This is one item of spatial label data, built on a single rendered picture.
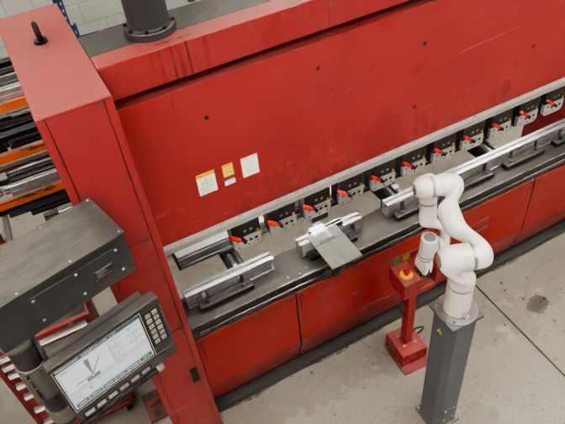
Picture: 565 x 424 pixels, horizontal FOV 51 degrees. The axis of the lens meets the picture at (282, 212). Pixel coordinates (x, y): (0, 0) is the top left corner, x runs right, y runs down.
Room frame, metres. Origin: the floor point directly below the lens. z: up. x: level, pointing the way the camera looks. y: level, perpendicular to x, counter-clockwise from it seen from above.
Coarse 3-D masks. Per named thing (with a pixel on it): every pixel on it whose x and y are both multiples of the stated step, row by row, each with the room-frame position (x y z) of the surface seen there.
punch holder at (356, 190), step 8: (360, 176) 2.29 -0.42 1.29; (336, 184) 2.26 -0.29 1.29; (344, 184) 2.26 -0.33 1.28; (352, 184) 2.28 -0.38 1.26; (336, 192) 2.26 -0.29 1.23; (352, 192) 2.27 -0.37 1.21; (360, 192) 2.29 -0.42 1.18; (336, 200) 2.27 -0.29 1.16; (344, 200) 2.25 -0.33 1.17; (352, 200) 2.27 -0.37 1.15
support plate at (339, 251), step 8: (336, 232) 2.20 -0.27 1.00; (312, 240) 2.16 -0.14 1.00; (336, 240) 2.14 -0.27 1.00; (344, 240) 2.13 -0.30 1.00; (320, 248) 2.10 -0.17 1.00; (328, 248) 2.09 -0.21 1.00; (336, 248) 2.08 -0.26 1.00; (344, 248) 2.08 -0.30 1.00; (352, 248) 2.07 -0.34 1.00; (328, 256) 2.04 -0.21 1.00; (336, 256) 2.03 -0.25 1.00; (344, 256) 2.02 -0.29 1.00; (352, 256) 2.02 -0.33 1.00; (360, 256) 2.01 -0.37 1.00; (328, 264) 1.99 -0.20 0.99; (336, 264) 1.97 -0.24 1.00
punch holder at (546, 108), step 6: (558, 90) 2.82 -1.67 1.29; (564, 90) 2.84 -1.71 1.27; (546, 96) 2.79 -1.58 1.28; (552, 96) 2.81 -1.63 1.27; (558, 96) 2.83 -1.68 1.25; (540, 102) 2.82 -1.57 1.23; (546, 102) 2.79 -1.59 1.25; (558, 102) 2.83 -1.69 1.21; (540, 108) 2.82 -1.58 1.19; (546, 108) 2.79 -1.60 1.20; (552, 108) 2.81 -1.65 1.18; (558, 108) 2.83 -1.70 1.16; (540, 114) 2.81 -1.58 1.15; (546, 114) 2.80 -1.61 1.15
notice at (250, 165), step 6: (246, 156) 2.06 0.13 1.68; (252, 156) 2.08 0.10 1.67; (240, 162) 2.05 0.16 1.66; (246, 162) 2.06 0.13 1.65; (252, 162) 2.07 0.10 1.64; (258, 162) 2.08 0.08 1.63; (246, 168) 2.06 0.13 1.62; (252, 168) 2.07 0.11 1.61; (258, 168) 2.08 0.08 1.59; (246, 174) 2.06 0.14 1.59; (252, 174) 2.07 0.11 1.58
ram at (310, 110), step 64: (448, 0) 2.48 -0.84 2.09; (512, 0) 2.63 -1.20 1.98; (256, 64) 2.11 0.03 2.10; (320, 64) 2.22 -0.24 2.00; (384, 64) 2.35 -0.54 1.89; (448, 64) 2.49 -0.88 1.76; (512, 64) 2.66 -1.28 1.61; (128, 128) 1.89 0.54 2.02; (192, 128) 1.98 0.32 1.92; (256, 128) 2.09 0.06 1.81; (320, 128) 2.21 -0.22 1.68; (384, 128) 2.35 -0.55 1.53; (192, 192) 1.96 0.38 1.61; (256, 192) 2.07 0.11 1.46
